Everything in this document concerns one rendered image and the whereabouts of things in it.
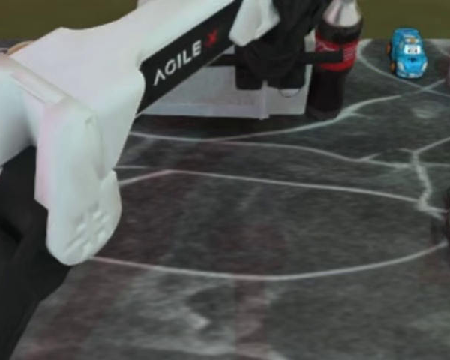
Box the white box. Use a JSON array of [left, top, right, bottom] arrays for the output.
[[144, 35, 313, 121]]

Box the cola bottle with red label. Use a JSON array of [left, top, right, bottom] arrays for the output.
[[306, 0, 365, 122]]

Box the blue toy car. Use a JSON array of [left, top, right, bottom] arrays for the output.
[[385, 27, 428, 80]]

